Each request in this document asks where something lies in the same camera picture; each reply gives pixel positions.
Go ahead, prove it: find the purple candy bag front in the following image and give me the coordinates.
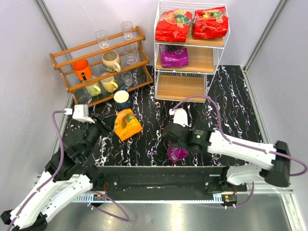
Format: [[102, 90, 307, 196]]
[[167, 142, 189, 162]]

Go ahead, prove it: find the purple candy bag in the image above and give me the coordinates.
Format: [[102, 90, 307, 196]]
[[160, 44, 189, 68], [167, 142, 189, 162]]

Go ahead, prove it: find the orange candy bag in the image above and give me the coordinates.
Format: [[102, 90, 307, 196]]
[[114, 108, 143, 141]]

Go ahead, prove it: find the purple candy bag back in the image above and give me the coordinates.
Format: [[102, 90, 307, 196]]
[[160, 44, 189, 68]]

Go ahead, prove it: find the red candy bag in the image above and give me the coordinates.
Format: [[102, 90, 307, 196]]
[[155, 9, 193, 43], [192, 6, 229, 39]]

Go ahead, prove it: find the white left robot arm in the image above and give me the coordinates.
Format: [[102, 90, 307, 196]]
[[0, 115, 111, 231]]

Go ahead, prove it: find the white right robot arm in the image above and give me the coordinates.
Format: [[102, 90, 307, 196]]
[[162, 123, 291, 188]]

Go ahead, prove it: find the clear glass bottom shelf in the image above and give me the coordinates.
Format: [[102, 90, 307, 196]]
[[121, 72, 133, 88]]

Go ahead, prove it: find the clear glass shelf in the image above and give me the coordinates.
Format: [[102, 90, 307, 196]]
[[121, 72, 133, 88], [122, 44, 137, 65]]

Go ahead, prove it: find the clear glass middle shelf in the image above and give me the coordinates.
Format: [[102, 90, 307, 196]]
[[122, 44, 137, 65]]

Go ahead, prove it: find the pale green mug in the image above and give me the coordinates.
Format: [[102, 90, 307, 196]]
[[85, 82, 102, 96]]

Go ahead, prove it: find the blue mug white inside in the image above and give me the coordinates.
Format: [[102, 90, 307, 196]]
[[114, 90, 130, 111]]

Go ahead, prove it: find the yellow mug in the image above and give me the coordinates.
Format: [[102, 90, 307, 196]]
[[101, 76, 118, 93]]

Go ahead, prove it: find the orange mug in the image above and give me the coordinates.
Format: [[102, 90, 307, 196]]
[[72, 59, 92, 81]]

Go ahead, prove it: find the wooden cup rack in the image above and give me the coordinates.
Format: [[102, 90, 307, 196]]
[[49, 26, 154, 107]]

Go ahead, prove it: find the beige round mug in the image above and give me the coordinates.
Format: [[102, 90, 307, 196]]
[[102, 51, 121, 73]]

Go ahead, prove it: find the clear glass top left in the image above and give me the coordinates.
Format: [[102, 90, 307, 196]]
[[95, 30, 109, 49]]

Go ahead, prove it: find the clear glass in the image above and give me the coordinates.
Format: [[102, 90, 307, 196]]
[[120, 21, 133, 40], [95, 30, 109, 49]]

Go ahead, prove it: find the clear glass top right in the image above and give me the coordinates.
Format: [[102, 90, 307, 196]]
[[120, 21, 133, 40]]

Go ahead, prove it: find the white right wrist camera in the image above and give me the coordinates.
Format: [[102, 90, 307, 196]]
[[169, 108, 188, 127]]

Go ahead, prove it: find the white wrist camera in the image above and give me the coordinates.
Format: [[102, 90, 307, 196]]
[[64, 104, 95, 124], [169, 108, 188, 127]]

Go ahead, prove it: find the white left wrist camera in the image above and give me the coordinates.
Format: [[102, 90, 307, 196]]
[[64, 104, 95, 124]]

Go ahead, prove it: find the white wire wooden shelf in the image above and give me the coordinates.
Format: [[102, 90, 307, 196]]
[[153, 0, 231, 103]]

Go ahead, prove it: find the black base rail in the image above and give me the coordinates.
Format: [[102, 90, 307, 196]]
[[99, 166, 247, 193]]

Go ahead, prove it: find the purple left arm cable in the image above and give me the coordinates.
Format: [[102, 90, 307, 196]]
[[6, 109, 130, 231]]

